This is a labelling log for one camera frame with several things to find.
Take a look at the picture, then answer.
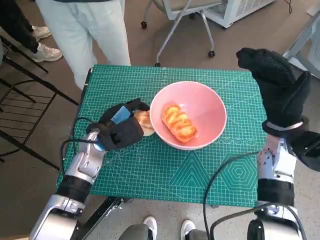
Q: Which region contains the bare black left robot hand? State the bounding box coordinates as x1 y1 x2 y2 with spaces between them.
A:
96 97 151 131

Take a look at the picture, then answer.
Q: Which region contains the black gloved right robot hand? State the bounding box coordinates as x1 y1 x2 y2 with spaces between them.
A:
236 47 312 128

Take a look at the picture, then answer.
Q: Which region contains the round toy bread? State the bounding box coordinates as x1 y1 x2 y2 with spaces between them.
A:
133 109 156 137

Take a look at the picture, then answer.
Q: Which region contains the long braided toy bread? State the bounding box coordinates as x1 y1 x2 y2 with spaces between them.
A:
161 102 198 144

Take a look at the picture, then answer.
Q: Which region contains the pink bowl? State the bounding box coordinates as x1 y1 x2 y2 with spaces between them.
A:
149 81 228 150

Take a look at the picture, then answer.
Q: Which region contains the grey metal cart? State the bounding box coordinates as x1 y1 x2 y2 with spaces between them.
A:
282 6 320 73

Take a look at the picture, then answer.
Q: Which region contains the green cutting mat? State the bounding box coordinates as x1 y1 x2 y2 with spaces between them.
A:
56 64 268 208

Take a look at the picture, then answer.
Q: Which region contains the person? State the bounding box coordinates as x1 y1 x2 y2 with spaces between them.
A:
119 216 212 240
0 0 63 63
34 0 132 91

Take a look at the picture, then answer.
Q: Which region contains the white cabinet with grille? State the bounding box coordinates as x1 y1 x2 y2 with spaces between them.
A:
204 0 276 29

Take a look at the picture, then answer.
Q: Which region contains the grey office chair with casters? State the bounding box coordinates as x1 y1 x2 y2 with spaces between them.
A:
139 0 228 67

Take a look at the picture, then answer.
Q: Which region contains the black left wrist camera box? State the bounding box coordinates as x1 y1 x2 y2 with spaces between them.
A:
97 117 145 152

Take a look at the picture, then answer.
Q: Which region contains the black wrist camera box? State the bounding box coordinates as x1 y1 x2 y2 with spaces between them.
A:
287 129 320 172
97 117 145 152

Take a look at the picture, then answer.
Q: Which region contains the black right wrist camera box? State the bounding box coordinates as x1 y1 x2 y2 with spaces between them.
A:
287 129 320 172

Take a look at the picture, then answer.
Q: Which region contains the metal table leg bracket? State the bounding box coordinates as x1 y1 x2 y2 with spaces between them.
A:
79 196 133 240

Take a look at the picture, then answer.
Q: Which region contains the black wire rack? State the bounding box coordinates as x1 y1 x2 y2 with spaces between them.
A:
0 33 80 171

